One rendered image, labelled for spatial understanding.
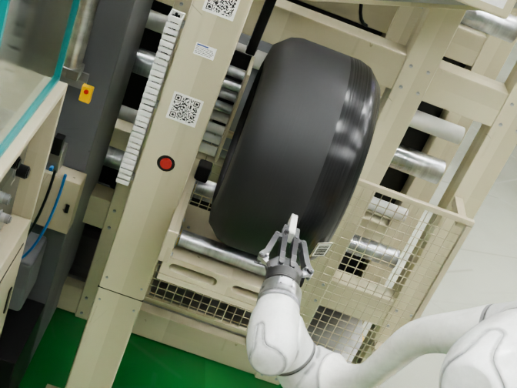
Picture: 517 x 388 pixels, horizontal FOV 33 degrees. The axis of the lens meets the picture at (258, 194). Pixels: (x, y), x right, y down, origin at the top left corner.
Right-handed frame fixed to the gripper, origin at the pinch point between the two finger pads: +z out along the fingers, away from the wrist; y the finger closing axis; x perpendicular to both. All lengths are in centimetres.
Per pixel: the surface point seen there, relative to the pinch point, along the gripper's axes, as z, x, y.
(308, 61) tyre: 28.4, -26.0, 8.5
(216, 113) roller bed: 62, 19, 24
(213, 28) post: 26.9, -26.1, 32.0
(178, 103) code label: 23.9, -5.4, 33.9
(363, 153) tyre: 14.2, -16.5, -10.1
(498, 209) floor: 272, 153, -157
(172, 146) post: 22.4, 6.3, 31.9
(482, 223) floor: 247, 149, -143
